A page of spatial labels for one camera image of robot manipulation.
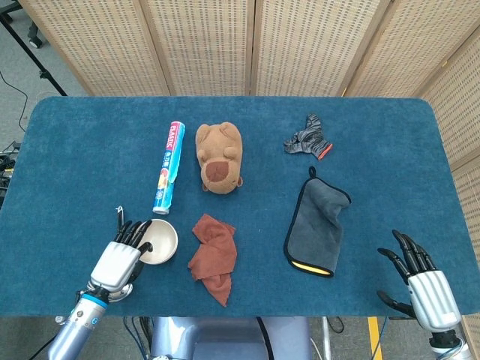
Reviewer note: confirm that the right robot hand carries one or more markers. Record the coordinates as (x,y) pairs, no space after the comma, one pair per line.
(435,296)

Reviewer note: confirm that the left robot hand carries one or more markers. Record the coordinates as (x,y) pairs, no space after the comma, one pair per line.
(114,262)

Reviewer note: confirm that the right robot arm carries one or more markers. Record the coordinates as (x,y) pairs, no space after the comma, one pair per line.
(448,347)

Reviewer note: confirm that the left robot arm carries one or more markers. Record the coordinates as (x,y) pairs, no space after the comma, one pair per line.
(75,330)

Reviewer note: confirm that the rust orange microfiber cloth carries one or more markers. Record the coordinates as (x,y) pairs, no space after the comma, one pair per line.
(215,251)

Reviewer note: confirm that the blue table cover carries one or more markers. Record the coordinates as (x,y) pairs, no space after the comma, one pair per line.
(93,157)

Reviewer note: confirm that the blue plastic wrap roll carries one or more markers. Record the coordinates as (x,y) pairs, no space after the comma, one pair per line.
(170,165)

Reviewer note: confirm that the white pole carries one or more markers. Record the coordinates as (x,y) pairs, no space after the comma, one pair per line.
(326,337)

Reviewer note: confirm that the blue grey robot torso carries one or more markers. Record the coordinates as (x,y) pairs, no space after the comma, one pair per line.
(225,339)

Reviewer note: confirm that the grey towel with yellow lining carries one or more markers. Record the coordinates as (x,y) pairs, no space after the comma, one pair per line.
(315,228)

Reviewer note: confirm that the brown plush capybara toy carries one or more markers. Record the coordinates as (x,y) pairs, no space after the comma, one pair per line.
(219,157)

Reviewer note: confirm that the grey striped work glove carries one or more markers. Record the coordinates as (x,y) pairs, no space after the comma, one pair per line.
(309,140)

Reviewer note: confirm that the black stand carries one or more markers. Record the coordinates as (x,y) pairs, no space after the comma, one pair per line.
(33,60)

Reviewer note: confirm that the wicker folding screen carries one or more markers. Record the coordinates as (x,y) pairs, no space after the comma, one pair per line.
(206,45)

